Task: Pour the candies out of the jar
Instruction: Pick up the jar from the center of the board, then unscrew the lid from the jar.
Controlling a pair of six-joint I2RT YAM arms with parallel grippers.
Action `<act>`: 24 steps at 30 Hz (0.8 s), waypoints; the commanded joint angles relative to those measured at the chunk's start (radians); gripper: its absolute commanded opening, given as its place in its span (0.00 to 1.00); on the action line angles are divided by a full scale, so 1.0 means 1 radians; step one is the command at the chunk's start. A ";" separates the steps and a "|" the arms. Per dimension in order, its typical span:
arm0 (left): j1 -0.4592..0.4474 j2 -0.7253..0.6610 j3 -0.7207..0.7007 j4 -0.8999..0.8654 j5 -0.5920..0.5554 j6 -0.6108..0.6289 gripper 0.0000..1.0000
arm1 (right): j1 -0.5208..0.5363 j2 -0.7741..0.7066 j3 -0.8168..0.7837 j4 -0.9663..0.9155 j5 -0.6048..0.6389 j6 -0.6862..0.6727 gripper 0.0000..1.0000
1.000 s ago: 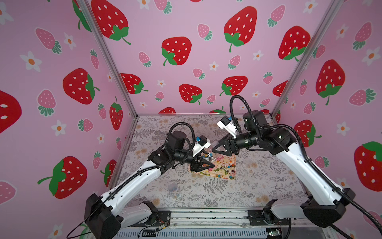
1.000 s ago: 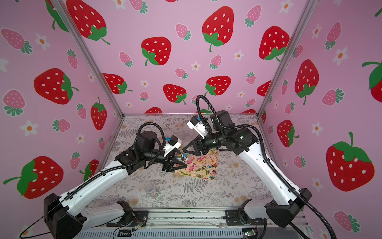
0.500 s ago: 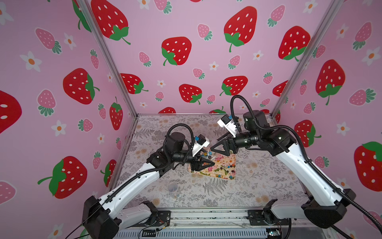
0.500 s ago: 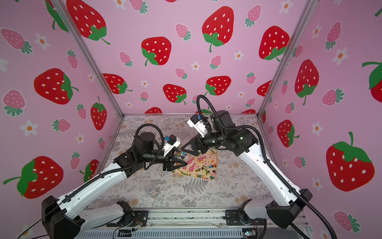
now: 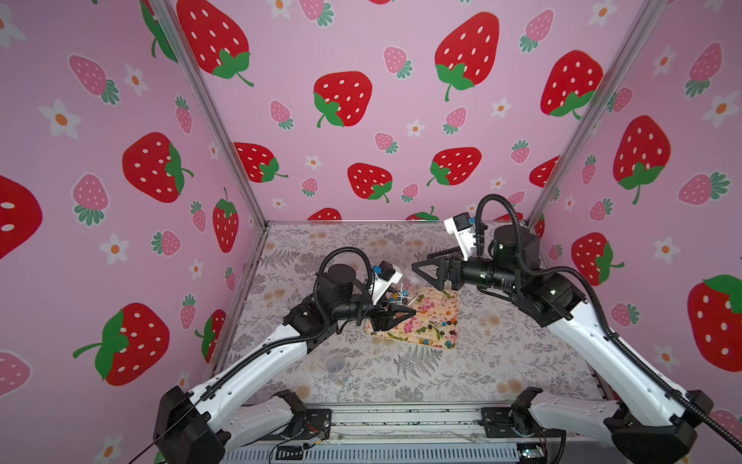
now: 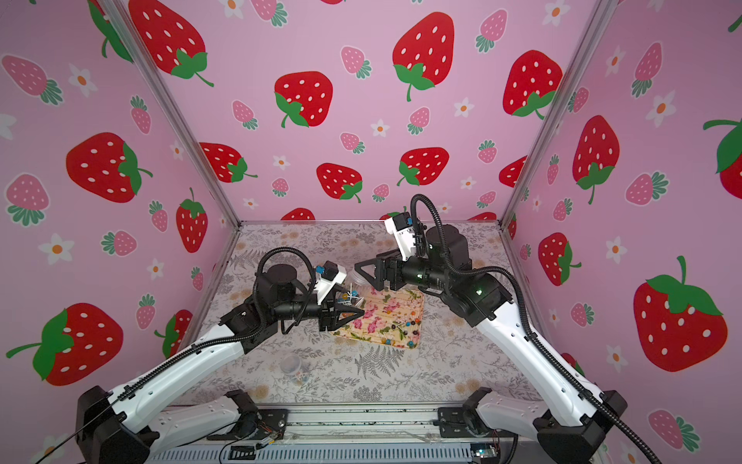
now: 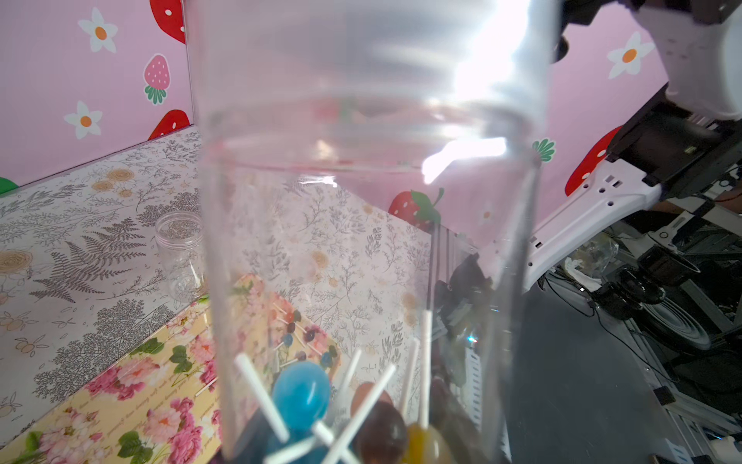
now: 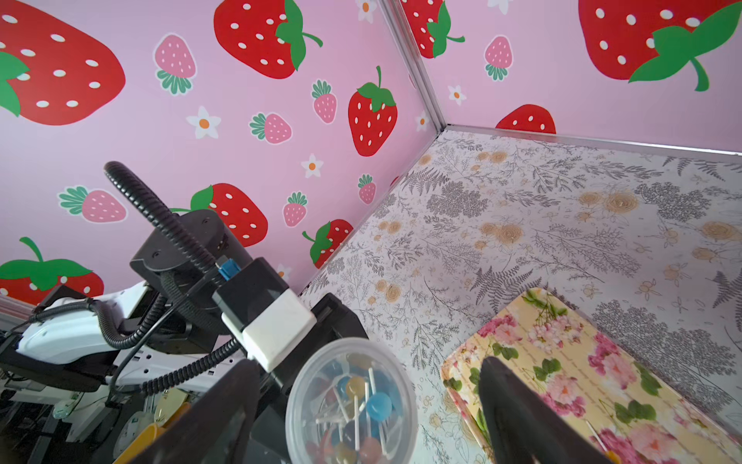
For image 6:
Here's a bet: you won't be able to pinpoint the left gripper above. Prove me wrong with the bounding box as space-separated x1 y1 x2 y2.
269 285 362 334

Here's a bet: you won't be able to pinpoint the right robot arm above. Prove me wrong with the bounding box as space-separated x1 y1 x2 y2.
355 220 627 463

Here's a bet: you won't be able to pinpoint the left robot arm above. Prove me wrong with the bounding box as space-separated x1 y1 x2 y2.
75 261 364 463

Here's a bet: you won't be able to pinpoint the poured candies on tray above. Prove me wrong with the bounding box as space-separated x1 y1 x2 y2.
359 299 423 350

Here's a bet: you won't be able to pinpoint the floral yellow tray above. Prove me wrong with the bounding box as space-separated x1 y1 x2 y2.
332 286 424 349

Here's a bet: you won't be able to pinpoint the white vented strip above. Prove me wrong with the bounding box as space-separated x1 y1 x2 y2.
148 443 475 463

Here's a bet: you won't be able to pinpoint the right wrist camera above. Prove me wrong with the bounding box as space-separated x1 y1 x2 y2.
384 212 427 261

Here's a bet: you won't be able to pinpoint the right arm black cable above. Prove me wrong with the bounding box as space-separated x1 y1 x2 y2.
410 193 662 464

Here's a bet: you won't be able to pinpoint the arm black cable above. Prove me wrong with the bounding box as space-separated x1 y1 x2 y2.
410 193 662 464
34 246 318 464

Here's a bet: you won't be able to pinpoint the aluminium front rail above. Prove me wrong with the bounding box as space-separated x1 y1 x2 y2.
155 403 598 447

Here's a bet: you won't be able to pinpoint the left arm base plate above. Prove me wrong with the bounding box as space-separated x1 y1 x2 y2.
207 390 289 441

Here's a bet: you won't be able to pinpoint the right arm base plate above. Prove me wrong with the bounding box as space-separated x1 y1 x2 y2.
434 387 515 439

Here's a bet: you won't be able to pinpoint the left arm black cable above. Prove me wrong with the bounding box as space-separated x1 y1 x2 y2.
34 246 318 464

